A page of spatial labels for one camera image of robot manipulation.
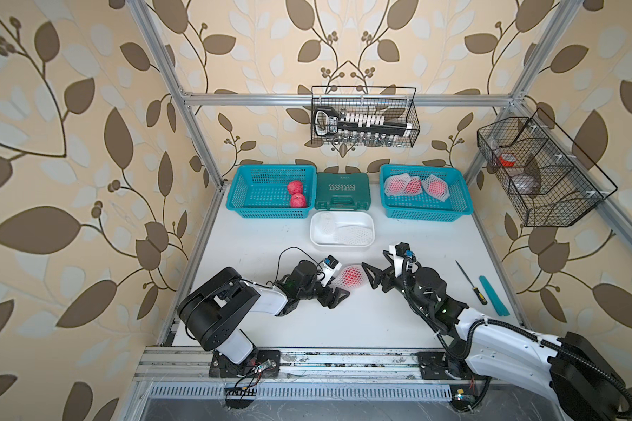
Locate black wire basket right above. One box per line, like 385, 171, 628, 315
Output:
477, 107, 618, 228

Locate black wire basket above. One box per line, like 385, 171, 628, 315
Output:
477, 107, 618, 228
310, 85, 421, 148

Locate green plastic tool case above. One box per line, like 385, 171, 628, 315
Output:
314, 172, 371, 212

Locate teal right plastic basket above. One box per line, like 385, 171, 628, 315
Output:
379, 164, 474, 223

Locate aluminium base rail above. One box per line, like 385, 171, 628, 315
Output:
133, 346, 570, 385

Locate red object in wire basket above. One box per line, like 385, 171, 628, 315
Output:
497, 153, 517, 168

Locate black wire basket back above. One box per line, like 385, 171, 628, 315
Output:
310, 85, 421, 148

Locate black white tool in basket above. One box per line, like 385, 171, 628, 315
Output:
311, 107, 416, 138

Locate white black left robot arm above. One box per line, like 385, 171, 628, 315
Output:
177, 257, 350, 374

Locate teal left plastic basket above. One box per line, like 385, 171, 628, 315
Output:
226, 164, 317, 219

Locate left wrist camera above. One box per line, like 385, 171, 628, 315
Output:
319, 254, 342, 287

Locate black yellow screwdriver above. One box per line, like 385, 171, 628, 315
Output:
456, 261, 488, 305

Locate teal flat tool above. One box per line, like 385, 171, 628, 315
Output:
479, 275, 510, 317

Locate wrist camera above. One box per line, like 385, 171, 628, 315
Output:
319, 254, 342, 287
389, 242, 417, 277

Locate white plastic tray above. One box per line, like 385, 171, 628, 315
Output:
309, 212, 375, 248

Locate teal plastic basket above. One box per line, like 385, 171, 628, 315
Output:
379, 164, 474, 223
226, 164, 317, 219

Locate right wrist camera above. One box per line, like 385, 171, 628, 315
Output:
389, 242, 417, 277

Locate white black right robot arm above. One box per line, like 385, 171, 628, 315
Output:
362, 243, 632, 420

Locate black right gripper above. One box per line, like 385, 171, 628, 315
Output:
363, 250, 430, 314

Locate red apple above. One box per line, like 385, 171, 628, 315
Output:
290, 193, 308, 209
287, 181, 304, 195

